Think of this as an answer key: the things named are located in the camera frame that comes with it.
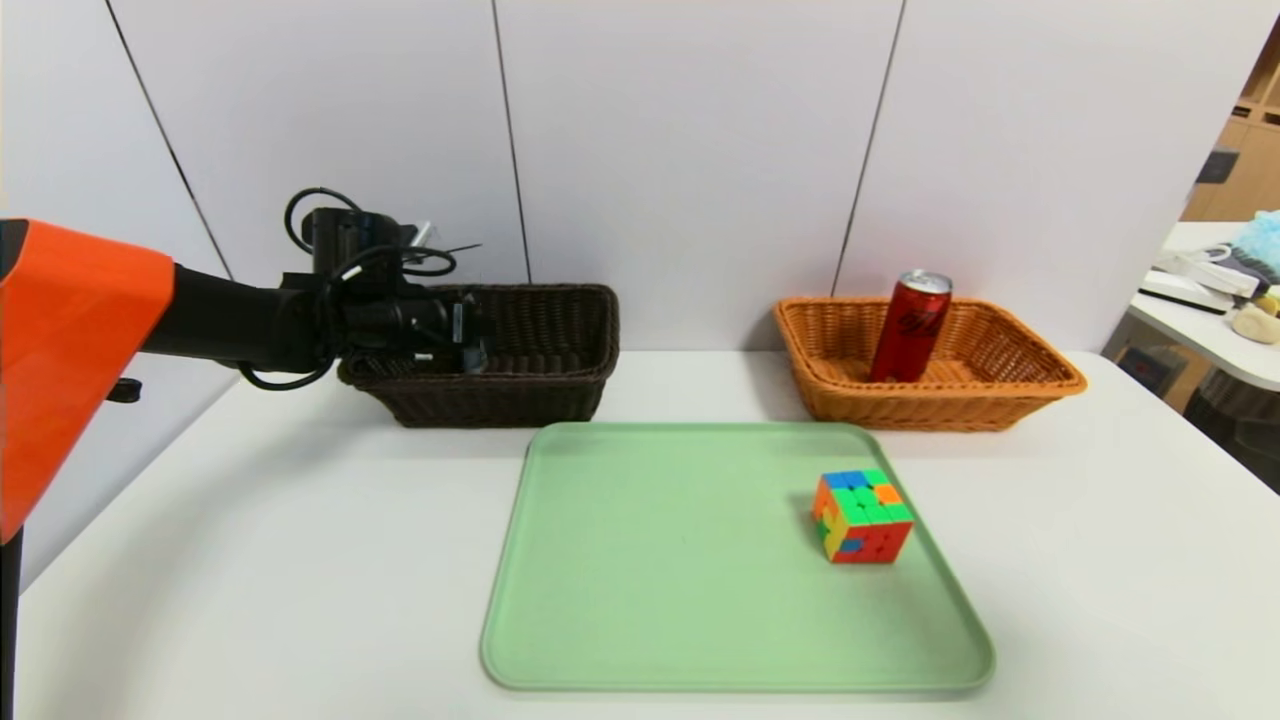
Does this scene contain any light green plastic tray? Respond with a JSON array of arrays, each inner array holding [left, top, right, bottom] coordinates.
[[480, 420, 996, 694]]

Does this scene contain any multicoloured puzzle cube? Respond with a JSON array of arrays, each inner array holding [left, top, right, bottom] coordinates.
[[812, 468, 916, 566]]

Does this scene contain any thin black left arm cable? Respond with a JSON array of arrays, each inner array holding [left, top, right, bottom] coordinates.
[[238, 187, 459, 393]]

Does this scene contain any orange wicker basket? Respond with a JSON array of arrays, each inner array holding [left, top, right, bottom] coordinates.
[[773, 296, 1089, 433]]

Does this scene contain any light blue fluffy duster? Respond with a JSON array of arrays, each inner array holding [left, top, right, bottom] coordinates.
[[1230, 210, 1280, 293]]

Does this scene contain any dark brown wicker basket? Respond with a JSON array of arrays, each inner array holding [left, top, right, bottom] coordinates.
[[337, 283, 621, 429]]

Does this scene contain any wooden shelving unit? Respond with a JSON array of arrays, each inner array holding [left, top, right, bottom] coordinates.
[[1185, 20, 1280, 223]]

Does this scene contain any beige plush toy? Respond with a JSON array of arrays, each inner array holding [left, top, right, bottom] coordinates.
[[1232, 300, 1280, 346]]

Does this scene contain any white side table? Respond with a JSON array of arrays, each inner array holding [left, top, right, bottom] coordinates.
[[1128, 222, 1280, 393]]

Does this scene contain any red soda can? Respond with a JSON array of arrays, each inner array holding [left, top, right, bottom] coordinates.
[[868, 268, 954, 384]]

